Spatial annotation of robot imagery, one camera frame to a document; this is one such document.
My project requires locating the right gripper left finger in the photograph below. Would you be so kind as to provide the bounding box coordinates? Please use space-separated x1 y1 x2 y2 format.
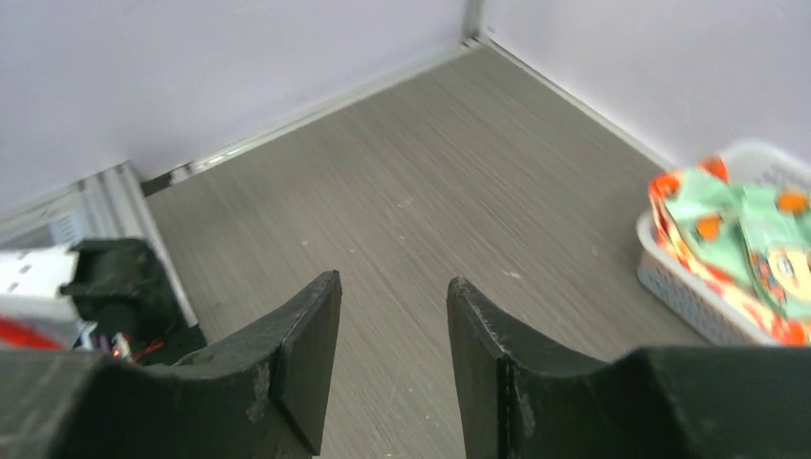
1 271 341 459

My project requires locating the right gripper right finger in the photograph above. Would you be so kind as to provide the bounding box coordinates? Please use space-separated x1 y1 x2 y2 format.
447 277 810 458

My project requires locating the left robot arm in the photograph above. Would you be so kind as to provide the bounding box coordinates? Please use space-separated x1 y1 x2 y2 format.
1 238 207 365

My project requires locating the colourful patterned cloth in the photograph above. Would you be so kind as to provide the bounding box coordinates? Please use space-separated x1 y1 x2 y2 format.
648 158 810 346

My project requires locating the white plastic basket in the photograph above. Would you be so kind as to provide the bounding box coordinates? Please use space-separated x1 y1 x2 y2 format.
636 140 810 346

